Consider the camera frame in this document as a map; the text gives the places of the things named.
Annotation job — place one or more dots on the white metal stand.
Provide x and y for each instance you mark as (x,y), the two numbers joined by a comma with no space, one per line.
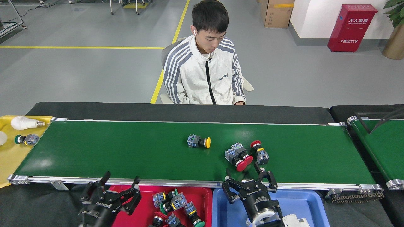
(112,9)

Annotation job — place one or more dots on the person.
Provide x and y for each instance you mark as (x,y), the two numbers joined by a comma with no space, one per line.
(195,78)

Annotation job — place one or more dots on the red fire extinguisher cabinet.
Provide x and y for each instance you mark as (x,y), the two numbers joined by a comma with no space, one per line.
(350,31)

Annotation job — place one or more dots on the white round object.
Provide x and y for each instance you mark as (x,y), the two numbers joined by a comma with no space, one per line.
(2,138)

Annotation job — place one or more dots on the metal frame rack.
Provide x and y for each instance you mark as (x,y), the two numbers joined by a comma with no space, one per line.
(12,30)

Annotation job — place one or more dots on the yellow push button switch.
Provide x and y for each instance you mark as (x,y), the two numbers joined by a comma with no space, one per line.
(193,140)

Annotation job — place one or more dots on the green belt conveyor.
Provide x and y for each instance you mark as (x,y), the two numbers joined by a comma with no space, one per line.
(382,151)
(126,151)

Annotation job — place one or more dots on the brown cardboard box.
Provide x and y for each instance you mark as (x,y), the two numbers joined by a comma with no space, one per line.
(277,15)

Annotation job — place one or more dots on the yellow floor plate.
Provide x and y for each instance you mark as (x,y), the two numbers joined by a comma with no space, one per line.
(135,5)

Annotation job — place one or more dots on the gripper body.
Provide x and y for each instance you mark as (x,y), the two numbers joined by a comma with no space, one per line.
(99,214)
(258,201)

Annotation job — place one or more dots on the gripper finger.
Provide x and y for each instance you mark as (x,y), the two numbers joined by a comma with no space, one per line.
(230,189)
(94,189)
(270,183)
(131,198)

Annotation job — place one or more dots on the blue plastic tray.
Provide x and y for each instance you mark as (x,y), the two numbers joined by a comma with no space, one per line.
(303,205)

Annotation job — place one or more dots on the potted plant in gold pot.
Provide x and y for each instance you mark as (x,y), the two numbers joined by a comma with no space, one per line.
(396,44)

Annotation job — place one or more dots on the yellow plastic tray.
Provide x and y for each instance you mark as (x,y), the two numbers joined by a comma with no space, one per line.
(15,160)

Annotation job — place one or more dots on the white light bulb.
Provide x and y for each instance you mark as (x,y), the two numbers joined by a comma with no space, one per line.
(22,123)

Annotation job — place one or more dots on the white circuit breaker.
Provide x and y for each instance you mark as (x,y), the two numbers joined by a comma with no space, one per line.
(296,221)

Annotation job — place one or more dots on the red plastic tray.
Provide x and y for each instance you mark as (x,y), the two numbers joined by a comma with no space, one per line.
(199,197)

